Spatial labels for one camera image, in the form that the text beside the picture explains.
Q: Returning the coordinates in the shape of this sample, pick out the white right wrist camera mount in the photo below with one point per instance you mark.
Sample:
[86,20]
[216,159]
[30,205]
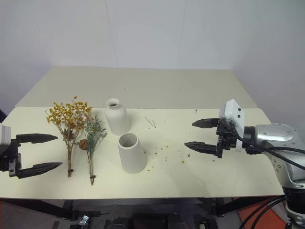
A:
[234,119]

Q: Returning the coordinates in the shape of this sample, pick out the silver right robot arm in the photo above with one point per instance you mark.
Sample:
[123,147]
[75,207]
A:
[278,143]

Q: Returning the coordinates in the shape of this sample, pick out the dark rounded shape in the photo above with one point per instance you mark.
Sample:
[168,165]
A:
[120,223]

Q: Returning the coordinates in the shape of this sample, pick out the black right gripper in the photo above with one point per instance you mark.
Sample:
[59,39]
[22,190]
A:
[225,138]

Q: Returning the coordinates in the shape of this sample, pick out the orange floor mat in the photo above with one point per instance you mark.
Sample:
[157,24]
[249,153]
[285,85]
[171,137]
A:
[267,218]

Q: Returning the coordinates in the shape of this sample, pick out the thin loose twig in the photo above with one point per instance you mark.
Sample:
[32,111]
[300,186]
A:
[151,122]

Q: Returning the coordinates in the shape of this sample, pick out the black table frame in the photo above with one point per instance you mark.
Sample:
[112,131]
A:
[143,201]

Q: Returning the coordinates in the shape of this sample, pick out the yellow dried flower bunch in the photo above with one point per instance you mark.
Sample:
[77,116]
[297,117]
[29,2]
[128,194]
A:
[69,119]

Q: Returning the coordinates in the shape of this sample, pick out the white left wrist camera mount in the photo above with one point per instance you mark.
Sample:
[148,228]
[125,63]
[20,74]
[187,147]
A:
[4,134]

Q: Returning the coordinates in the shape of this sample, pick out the silver metal clamp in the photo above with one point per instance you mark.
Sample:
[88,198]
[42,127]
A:
[83,220]

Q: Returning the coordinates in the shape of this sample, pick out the white conical vase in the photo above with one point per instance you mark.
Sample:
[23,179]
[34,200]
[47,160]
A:
[132,157]

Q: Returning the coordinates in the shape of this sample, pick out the white bottle-shaped vase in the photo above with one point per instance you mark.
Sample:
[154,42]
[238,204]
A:
[118,119]

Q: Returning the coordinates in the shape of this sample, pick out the green dried flower bunch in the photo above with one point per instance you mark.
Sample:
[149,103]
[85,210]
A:
[91,140]

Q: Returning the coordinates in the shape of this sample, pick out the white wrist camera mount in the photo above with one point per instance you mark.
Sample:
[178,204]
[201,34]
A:
[234,119]
[4,134]

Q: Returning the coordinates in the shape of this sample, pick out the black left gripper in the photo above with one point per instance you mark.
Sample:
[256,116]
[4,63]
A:
[5,158]

